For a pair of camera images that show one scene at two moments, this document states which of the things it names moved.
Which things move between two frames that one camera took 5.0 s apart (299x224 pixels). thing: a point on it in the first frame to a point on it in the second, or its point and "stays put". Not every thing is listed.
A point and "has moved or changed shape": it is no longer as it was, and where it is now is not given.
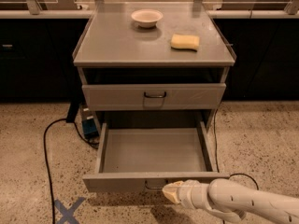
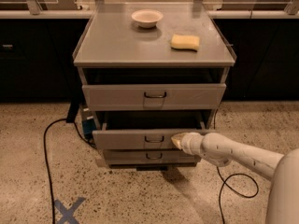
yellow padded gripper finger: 171,190 to 177,139
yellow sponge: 185,42 stays put
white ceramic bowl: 147,18 stays put
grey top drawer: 153,96 stays put
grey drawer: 144,160 has moved or changed shape
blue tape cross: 68,214 stays put
